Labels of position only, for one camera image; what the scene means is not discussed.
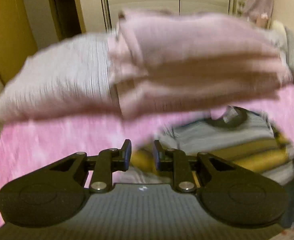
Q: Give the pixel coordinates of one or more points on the wooden door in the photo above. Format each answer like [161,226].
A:
[16,39]

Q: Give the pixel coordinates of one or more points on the folded pink quilt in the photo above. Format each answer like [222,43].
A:
[164,62]

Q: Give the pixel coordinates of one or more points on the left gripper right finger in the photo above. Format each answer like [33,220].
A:
[175,162]

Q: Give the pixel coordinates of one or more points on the pink floral bed blanket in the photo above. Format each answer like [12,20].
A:
[29,145]

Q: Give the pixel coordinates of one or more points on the grey striped pillow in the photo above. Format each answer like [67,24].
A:
[67,77]

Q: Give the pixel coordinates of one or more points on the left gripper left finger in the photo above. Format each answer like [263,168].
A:
[109,161]

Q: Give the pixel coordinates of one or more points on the striped knit sweater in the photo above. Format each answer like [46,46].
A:
[245,138]

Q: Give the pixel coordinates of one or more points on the hanging pink garment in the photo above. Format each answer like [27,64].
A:
[258,8]

